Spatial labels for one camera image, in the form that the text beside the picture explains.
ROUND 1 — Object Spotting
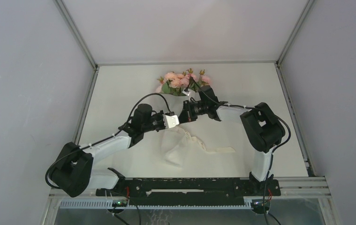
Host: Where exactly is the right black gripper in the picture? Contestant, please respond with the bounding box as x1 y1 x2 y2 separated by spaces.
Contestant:
177 99 209 123

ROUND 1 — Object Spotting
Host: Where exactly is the translucent white wrapping paper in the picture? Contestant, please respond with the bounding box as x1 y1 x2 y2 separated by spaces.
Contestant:
160 94 202 169

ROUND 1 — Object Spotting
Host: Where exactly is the pink fake flower stem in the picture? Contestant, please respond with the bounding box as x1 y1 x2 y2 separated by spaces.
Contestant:
155 72 189 96
198 69 212 86
180 68 197 91

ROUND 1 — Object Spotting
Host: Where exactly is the cream printed ribbon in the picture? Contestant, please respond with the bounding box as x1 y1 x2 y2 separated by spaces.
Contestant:
174 127 236 153

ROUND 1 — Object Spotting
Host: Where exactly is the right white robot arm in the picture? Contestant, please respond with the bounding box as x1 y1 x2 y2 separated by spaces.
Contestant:
178 85 292 195

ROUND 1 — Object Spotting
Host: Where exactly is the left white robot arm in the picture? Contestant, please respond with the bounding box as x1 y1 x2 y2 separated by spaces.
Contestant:
45 104 167 197

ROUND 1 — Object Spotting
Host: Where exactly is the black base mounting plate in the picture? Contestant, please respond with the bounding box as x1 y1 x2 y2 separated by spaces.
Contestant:
95 178 281 205

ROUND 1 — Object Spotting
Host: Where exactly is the left controller board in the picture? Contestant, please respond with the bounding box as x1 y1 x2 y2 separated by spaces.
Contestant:
112 200 128 208

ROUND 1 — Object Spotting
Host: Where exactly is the controller board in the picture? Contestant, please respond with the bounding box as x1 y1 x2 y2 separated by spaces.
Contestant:
251 201 269 208
112 200 128 208

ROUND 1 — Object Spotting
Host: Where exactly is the right controller board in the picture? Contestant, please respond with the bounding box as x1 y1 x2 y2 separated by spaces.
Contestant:
251 201 269 208

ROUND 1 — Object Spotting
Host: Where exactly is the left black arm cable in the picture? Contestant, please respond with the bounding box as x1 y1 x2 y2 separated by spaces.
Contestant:
45 93 175 225

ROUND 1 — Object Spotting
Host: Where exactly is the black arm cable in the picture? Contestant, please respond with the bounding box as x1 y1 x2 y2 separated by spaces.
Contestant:
190 77 291 225
45 93 175 225

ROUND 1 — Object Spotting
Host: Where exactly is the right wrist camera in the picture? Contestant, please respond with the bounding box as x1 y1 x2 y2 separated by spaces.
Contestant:
182 88 196 102

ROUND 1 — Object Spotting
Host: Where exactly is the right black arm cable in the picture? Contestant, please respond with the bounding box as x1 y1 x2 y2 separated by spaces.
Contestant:
190 77 291 225

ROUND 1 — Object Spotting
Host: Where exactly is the white slotted cable duct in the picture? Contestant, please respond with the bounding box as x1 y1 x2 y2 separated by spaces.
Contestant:
59 199 253 210

